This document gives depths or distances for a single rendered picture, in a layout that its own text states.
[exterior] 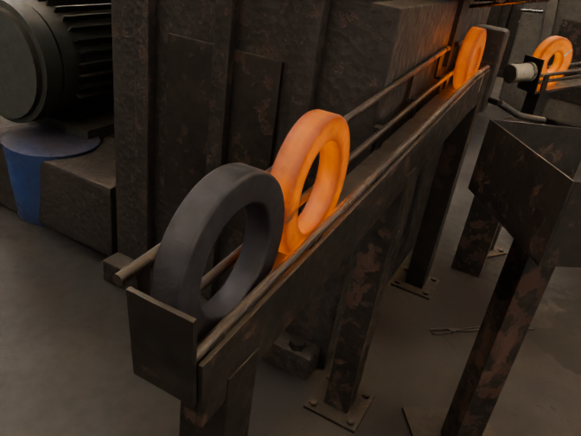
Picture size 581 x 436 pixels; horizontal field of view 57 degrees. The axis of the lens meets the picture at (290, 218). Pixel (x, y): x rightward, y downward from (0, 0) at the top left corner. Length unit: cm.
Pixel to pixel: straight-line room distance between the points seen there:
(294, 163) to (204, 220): 17
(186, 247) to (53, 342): 105
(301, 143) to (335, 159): 13
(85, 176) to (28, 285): 35
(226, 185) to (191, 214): 4
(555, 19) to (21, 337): 369
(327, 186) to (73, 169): 114
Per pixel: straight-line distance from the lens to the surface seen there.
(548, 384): 165
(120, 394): 133
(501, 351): 115
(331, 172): 73
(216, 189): 47
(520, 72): 185
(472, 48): 144
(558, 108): 423
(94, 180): 169
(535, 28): 425
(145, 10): 131
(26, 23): 183
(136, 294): 49
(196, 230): 45
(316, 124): 62
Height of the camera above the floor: 97
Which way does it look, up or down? 28 degrees down
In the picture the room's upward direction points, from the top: 8 degrees clockwise
